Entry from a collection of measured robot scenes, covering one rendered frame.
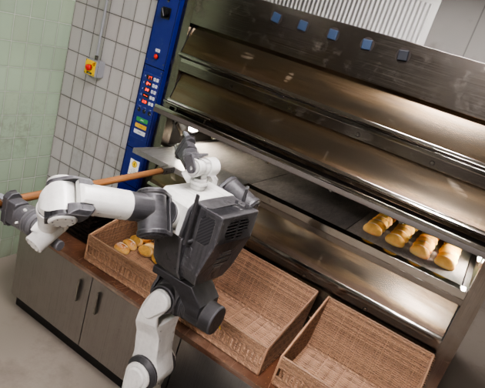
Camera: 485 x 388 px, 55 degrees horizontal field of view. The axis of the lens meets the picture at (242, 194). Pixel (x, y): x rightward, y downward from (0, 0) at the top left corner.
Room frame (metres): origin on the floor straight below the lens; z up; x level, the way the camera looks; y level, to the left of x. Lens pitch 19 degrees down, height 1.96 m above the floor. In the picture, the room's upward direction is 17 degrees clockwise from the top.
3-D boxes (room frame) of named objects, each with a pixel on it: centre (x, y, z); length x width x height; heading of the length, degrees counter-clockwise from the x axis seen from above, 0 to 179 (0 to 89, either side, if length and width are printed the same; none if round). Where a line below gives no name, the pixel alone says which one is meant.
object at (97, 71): (2.91, 1.11, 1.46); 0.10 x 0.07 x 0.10; 65
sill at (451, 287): (2.33, -0.27, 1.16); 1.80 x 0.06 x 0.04; 65
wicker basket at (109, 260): (2.31, 0.37, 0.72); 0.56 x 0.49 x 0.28; 66
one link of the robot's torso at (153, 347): (1.54, 0.14, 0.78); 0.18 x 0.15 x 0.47; 156
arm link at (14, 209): (1.38, 0.68, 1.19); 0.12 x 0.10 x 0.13; 65
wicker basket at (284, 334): (2.06, -0.17, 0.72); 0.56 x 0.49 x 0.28; 63
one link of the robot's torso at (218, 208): (1.52, 0.11, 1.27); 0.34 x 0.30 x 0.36; 148
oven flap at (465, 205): (2.31, -0.26, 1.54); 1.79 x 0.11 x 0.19; 65
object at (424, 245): (2.45, -0.98, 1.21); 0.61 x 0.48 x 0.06; 155
